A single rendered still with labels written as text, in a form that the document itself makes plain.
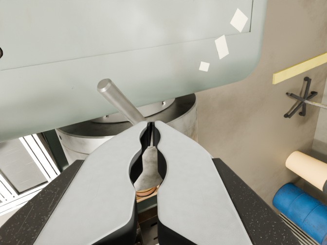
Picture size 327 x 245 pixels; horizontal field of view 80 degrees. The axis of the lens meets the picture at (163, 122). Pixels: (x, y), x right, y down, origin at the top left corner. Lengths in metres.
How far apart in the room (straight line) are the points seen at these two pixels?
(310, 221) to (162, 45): 3.65
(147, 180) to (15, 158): 1.23
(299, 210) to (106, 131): 3.64
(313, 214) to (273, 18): 2.74
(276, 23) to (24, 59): 2.32
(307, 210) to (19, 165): 3.60
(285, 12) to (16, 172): 2.64
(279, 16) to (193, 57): 2.17
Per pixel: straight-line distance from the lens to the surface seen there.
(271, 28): 2.38
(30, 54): 0.25
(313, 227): 3.80
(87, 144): 0.35
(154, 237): 0.99
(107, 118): 0.36
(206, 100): 1.99
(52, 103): 0.26
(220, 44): 0.33
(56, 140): 1.08
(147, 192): 0.57
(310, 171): 3.46
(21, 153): 1.51
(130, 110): 0.16
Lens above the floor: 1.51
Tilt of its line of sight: 56 degrees down
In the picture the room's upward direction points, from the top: 132 degrees clockwise
